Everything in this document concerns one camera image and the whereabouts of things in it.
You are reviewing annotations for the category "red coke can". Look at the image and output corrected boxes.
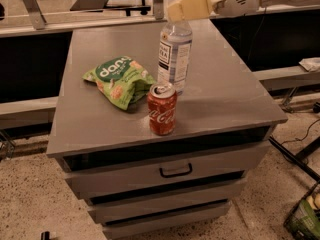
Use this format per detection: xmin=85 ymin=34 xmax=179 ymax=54
xmin=147 ymin=83 xmax=177 ymax=136

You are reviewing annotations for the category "green chip bag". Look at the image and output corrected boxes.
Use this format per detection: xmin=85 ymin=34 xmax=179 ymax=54
xmin=82 ymin=56 xmax=155 ymax=110

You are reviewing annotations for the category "black wire basket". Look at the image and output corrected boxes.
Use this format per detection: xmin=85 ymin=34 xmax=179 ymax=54
xmin=284 ymin=182 xmax=320 ymax=240

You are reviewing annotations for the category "grey metal bracket middle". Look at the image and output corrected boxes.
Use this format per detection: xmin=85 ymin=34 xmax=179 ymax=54
xmin=153 ymin=0 xmax=164 ymax=20

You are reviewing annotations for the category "black floor cable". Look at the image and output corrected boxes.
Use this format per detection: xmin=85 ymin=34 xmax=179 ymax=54
xmin=279 ymin=117 xmax=320 ymax=146

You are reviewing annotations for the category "clear plastic water bottle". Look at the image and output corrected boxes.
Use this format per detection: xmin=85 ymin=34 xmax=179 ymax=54
xmin=157 ymin=21 xmax=193 ymax=94

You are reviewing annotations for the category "black drawer handle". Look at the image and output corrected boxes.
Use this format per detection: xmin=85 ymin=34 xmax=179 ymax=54
xmin=159 ymin=163 xmax=193 ymax=179

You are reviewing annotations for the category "grey drawer cabinet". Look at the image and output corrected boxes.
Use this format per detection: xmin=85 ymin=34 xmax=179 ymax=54
xmin=47 ymin=20 xmax=286 ymax=240

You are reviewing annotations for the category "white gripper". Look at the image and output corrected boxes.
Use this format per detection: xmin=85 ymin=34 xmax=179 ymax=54
xmin=167 ymin=0 xmax=260 ymax=22

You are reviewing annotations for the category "grey metal bracket left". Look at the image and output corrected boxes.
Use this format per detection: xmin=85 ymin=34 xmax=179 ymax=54
xmin=22 ymin=0 xmax=46 ymax=30

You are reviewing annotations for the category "grey metal bracket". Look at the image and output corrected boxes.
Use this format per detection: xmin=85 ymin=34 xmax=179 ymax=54
xmin=22 ymin=0 xmax=46 ymax=30
xmin=153 ymin=0 xmax=164 ymax=20

